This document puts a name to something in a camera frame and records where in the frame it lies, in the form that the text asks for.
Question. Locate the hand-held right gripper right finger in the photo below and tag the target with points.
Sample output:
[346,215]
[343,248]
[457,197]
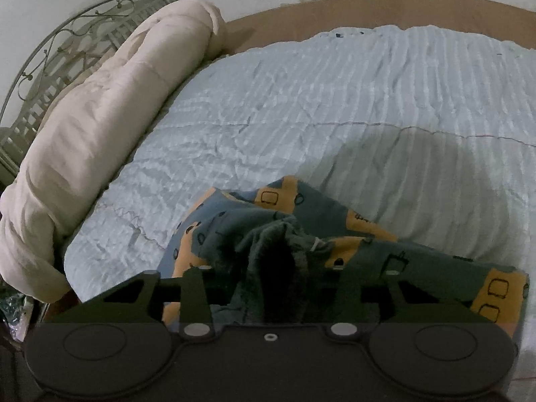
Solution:
[349,301]

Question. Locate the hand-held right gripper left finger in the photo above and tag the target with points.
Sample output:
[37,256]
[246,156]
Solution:
[194,297]

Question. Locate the blue car print pants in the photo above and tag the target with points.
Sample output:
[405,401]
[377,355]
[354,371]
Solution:
[377,255]

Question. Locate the green patterned cloth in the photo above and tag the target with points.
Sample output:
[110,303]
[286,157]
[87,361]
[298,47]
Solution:
[14,312]

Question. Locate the cream folded comforter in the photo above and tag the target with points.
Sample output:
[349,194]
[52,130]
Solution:
[96,125]

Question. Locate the light blue quilted blanket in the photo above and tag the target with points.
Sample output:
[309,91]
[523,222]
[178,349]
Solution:
[335,92]

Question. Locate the grey metal headboard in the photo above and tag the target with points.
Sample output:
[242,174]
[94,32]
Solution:
[54,54]

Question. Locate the brown bed sheet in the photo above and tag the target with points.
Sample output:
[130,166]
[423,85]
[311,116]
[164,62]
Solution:
[377,12]

